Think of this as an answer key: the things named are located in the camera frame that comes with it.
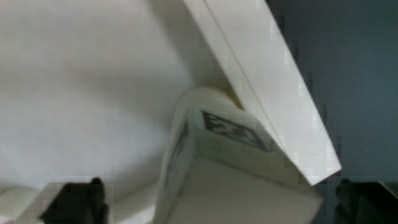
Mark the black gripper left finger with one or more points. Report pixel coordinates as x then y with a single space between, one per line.
79 206

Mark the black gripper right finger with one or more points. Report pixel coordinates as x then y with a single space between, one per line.
367 203

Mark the white table leg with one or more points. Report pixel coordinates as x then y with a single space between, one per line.
230 183

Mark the white square table top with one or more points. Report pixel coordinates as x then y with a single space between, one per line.
102 60

